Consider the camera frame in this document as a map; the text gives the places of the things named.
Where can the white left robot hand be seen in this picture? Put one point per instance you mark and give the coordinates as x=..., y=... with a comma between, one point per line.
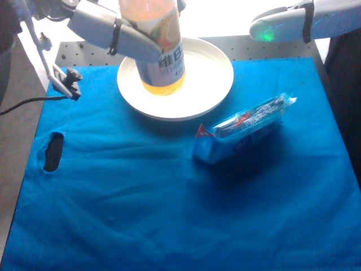
x=98, y=25

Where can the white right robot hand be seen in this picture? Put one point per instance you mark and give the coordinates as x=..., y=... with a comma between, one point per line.
x=293, y=25

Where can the orange juice bottle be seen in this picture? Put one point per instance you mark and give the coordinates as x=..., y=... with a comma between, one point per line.
x=160, y=56

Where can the light blue plastic packet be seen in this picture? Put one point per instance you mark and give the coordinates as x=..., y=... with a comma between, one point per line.
x=239, y=132

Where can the white round plate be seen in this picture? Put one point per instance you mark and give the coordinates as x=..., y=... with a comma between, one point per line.
x=203, y=84

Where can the black curtain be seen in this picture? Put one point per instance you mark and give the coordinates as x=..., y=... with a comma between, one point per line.
x=344, y=98

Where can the blue fabric cloth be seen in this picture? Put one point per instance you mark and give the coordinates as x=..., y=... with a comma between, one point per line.
x=141, y=197

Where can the black camera clamp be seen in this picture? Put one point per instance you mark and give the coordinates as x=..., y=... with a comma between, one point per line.
x=72, y=80

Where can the white camera stand rod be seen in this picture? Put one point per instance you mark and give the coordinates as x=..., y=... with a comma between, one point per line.
x=39, y=48

